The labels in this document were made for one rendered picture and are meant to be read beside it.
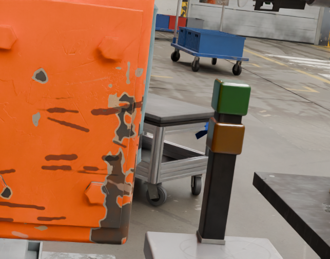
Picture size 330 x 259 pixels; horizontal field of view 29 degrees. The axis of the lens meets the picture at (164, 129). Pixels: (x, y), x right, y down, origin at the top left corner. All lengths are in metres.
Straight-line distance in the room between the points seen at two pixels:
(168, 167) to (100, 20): 1.77
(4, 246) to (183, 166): 1.17
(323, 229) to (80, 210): 0.92
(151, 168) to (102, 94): 1.71
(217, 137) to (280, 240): 1.42
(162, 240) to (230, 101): 0.20
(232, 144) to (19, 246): 0.66
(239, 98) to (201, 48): 5.80
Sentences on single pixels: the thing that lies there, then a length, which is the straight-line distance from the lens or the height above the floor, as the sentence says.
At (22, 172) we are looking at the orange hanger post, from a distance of 0.58.
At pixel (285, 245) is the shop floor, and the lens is 2.16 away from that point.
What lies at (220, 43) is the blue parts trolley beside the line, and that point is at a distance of 6.63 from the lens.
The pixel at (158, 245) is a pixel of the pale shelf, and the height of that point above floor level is 0.45.
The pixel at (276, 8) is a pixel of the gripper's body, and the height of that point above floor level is 0.75.
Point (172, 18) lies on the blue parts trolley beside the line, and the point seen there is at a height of 0.37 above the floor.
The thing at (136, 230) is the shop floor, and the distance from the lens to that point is 2.08.
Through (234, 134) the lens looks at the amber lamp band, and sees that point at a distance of 0.79.
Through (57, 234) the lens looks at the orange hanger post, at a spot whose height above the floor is 0.53.
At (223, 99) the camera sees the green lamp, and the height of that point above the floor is 0.64.
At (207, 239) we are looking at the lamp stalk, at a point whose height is 0.46.
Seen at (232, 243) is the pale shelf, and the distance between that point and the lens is 0.85.
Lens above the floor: 0.76
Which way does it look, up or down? 12 degrees down
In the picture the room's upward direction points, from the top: 7 degrees clockwise
